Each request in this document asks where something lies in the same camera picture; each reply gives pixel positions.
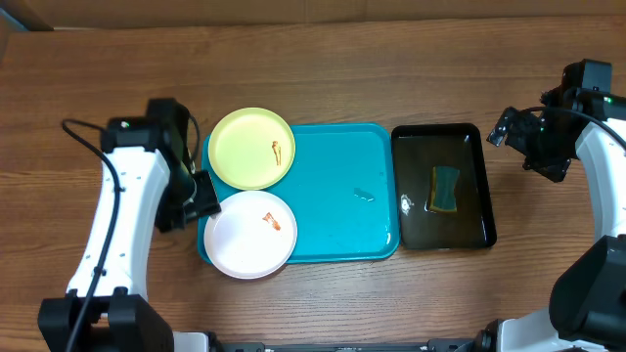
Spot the teal plastic tray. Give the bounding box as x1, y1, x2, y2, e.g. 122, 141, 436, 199
197, 121, 401, 265

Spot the yellow plate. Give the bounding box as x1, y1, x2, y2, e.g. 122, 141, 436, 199
206, 108, 295, 191

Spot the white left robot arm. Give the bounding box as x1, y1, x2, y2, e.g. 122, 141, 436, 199
37, 115, 220, 351

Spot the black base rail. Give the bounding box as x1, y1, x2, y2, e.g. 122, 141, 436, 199
209, 338, 474, 352

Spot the green yellow sponge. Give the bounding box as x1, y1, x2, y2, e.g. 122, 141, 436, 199
426, 166, 460, 213

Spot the black water tray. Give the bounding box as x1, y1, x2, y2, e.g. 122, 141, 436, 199
391, 123, 497, 250

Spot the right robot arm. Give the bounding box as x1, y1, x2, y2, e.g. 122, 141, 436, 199
459, 88, 625, 351

